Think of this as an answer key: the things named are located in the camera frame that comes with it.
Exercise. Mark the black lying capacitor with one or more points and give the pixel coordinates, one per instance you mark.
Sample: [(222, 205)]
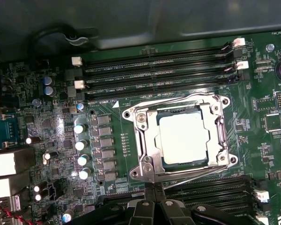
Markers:
[(41, 187), (50, 155), (41, 197), (32, 140)]

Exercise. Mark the green motherboard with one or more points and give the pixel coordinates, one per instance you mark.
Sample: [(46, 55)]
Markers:
[(248, 150)]

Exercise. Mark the metal CPU socket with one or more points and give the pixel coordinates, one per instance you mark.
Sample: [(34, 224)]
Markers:
[(138, 123)]

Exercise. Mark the small silver capacitor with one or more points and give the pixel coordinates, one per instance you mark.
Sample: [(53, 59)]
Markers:
[(80, 107)]

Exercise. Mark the large silver capacitor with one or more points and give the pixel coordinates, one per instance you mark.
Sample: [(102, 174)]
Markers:
[(79, 128), (84, 174), (81, 145), (83, 160)]

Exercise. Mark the black open PC case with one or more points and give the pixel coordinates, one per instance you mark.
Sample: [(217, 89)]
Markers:
[(154, 16)]

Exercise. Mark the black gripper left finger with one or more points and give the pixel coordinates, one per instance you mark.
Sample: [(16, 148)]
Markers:
[(141, 213)]

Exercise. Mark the silver rear port block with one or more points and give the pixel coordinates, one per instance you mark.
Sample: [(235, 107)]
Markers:
[(4, 187), (9, 164)]

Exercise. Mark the thin metal locking lever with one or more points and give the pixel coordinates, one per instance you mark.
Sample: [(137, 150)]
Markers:
[(192, 178), (168, 100)]

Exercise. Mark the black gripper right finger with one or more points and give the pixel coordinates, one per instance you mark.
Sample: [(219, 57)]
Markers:
[(178, 213)]

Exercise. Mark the silver square CPU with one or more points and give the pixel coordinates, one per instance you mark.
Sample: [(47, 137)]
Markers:
[(185, 138)]

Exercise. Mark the metal socket cover frame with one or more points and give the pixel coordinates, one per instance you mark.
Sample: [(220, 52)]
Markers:
[(152, 140)]

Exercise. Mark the grey square choke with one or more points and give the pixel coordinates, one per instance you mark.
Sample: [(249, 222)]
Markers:
[(106, 142), (105, 131), (109, 165), (108, 153), (110, 176), (104, 119)]

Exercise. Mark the blue rear port connector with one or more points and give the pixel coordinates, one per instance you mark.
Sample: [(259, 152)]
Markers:
[(7, 131)]

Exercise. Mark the blue topped capacitor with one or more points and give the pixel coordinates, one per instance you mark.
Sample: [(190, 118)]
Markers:
[(47, 80), (49, 91)]

